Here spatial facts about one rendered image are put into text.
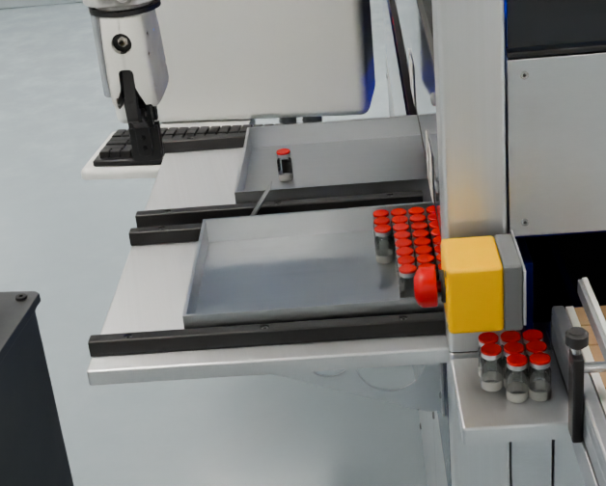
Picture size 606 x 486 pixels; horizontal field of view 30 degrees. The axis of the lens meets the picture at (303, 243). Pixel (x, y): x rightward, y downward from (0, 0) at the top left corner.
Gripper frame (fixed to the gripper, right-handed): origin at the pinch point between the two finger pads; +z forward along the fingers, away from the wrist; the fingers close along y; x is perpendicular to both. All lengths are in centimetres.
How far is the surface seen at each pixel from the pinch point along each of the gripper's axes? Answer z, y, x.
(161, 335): 20.3, -7.5, 0.3
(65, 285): 110, 181, 69
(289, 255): 22.2, 14.0, -13.1
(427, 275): 9.1, -18.8, -29.2
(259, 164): 22, 46, -7
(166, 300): 22.4, 4.3, 1.6
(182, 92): 24, 90, 10
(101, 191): 110, 252, 71
